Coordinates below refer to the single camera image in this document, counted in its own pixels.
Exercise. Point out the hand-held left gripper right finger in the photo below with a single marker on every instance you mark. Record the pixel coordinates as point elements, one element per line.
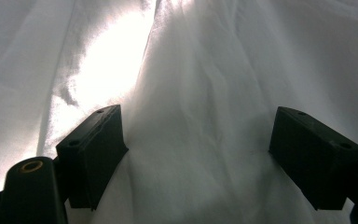
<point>313,161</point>

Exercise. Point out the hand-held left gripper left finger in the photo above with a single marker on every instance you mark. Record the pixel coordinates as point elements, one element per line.
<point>90,155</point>

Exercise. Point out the white dress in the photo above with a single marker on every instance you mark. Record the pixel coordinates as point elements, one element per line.
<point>205,93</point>

